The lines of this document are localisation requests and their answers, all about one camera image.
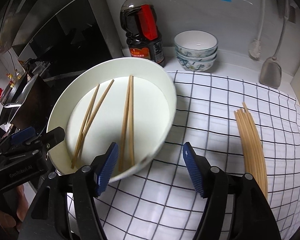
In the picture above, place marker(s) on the black range hood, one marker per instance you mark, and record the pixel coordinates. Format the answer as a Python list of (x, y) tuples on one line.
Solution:
[(58, 31)]

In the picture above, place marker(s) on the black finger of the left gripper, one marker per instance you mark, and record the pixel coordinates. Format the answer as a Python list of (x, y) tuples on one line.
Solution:
[(52, 138)]

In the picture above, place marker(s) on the left hand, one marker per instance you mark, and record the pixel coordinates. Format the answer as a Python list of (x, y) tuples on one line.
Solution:
[(12, 217)]

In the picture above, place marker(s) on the white dish brush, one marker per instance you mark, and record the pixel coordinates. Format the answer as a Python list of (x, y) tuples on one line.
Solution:
[(255, 46)]

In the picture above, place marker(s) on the stacked patterned ceramic bowls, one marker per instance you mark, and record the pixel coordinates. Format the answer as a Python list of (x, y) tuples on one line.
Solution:
[(196, 50)]

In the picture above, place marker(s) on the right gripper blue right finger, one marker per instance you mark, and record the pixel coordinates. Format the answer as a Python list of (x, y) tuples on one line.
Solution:
[(197, 167)]

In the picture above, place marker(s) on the wooden chopstick in pile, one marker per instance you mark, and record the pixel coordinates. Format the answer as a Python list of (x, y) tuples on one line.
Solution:
[(255, 139), (247, 139), (257, 142), (250, 139)]

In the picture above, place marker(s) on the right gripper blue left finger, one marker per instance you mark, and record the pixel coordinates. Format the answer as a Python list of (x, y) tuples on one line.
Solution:
[(103, 166)]

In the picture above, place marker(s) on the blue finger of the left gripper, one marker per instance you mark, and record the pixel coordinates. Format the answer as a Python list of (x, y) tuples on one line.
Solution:
[(24, 135)]

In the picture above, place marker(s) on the metal spatula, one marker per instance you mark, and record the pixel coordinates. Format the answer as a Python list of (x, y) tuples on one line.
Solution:
[(271, 72)]

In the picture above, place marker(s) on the soy sauce bottle red cap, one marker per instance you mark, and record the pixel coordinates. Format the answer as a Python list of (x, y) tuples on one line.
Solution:
[(139, 20)]

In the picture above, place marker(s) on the large white bowl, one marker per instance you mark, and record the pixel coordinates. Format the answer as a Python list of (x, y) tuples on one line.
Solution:
[(154, 105)]

